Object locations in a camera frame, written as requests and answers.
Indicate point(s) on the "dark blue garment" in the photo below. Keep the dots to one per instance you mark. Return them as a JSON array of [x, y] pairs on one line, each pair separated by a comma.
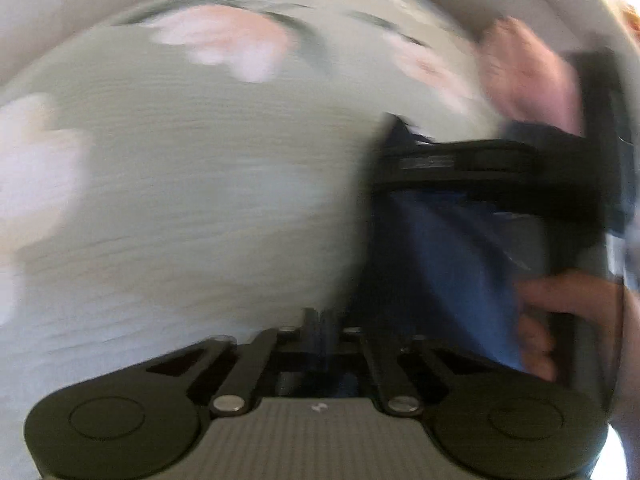
[[440, 270]]

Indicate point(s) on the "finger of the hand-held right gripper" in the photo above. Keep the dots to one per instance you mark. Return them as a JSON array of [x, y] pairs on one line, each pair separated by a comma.
[[450, 162]]

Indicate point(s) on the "person's right hand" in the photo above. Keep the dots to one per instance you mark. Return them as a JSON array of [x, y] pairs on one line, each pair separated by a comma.
[[565, 295]]

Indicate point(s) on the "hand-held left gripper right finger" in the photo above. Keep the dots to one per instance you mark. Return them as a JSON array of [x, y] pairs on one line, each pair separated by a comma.
[[331, 345]]

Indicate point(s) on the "grey padded headboard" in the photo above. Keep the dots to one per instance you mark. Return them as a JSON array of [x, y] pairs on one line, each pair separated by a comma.
[[75, 10]]

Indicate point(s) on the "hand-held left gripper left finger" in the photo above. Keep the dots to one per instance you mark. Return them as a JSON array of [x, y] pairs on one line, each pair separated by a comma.
[[311, 342]]

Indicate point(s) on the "green floral bed sheet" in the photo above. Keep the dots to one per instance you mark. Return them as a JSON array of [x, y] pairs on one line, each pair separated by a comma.
[[175, 200]]

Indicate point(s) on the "pink folded blanket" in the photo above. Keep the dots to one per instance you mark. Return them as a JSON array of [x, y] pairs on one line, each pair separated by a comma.
[[530, 75]]

